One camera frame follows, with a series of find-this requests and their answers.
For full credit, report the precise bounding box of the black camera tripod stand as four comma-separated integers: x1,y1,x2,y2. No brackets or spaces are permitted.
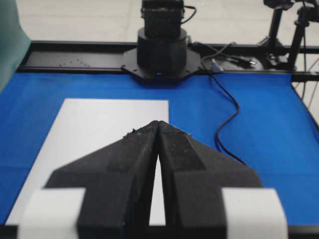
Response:
258,0,319,70

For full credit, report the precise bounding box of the black mounting rail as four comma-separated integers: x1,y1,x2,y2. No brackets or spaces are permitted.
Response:
16,41,319,83

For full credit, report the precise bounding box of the black cable on mat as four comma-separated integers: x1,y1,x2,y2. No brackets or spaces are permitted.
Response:
200,42,256,166

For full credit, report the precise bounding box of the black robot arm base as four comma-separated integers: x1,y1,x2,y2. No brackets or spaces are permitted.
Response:
122,0,201,83

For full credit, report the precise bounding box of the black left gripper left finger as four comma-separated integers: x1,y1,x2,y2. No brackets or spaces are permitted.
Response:
18,121,159,239

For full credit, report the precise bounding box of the white paper sheet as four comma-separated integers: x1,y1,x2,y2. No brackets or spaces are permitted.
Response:
6,98,169,225

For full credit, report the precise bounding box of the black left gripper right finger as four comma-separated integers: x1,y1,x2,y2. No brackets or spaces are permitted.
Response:
158,121,288,239

